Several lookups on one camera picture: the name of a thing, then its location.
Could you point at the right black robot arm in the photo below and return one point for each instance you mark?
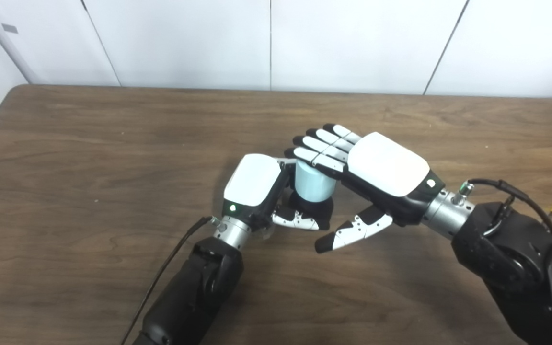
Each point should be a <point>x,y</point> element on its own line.
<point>520,258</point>

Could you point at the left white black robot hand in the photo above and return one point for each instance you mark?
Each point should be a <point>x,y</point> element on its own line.
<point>252,179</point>

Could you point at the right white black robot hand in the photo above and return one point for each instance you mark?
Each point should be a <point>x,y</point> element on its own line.
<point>386,165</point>

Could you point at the black wall panel hinge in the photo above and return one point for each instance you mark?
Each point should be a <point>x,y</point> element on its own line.
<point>84,5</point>

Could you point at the black flared nozzle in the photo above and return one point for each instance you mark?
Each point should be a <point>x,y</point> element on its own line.
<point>319,211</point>

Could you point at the white corner post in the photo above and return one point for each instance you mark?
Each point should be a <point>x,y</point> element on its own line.
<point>3,38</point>

